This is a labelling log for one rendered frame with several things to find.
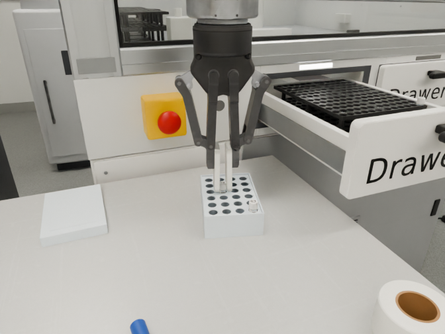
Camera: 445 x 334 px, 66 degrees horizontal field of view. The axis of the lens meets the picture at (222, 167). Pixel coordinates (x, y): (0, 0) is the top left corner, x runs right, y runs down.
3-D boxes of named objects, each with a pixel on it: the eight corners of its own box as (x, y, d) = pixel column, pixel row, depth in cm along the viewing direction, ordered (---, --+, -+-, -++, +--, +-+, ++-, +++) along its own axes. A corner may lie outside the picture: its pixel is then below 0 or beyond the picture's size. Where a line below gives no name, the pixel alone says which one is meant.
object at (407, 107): (426, 109, 59) (427, 105, 59) (342, 120, 54) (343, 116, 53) (417, 105, 61) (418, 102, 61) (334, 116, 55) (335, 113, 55)
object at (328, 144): (477, 155, 57) (489, 120, 54) (349, 183, 48) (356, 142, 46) (327, 96, 90) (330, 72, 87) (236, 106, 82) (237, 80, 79)
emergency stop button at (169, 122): (183, 134, 59) (181, 111, 58) (159, 137, 58) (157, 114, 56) (178, 128, 62) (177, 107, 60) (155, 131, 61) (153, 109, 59)
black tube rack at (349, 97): (418, 140, 62) (427, 105, 59) (336, 154, 56) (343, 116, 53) (338, 107, 80) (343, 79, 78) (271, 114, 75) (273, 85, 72)
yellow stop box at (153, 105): (188, 136, 62) (187, 97, 59) (148, 142, 60) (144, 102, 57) (181, 128, 67) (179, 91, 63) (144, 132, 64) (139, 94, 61)
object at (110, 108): (478, 103, 96) (496, 48, 89) (88, 160, 63) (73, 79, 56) (295, 54, 175) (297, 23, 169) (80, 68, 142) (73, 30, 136)
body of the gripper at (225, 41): (189, 23, 39) (191, 103, 43) (261, 22, 40) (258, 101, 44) (188, 19, 46) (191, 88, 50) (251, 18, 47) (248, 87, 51)
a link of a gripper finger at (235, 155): (230, 132, 51) (249, 131, 51) (230, 164, 53) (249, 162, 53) (230, 136, 49) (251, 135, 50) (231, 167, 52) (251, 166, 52)
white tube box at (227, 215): (263, 235, 50) (264, 213, 48) (204, 238, 49) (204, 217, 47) (248, 191, 61) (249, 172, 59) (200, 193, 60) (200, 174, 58)
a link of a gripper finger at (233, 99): (224, 66, 47) (234, 65, 48) (229, 141, 53) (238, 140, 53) (227, 71, 44) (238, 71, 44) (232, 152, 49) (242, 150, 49)
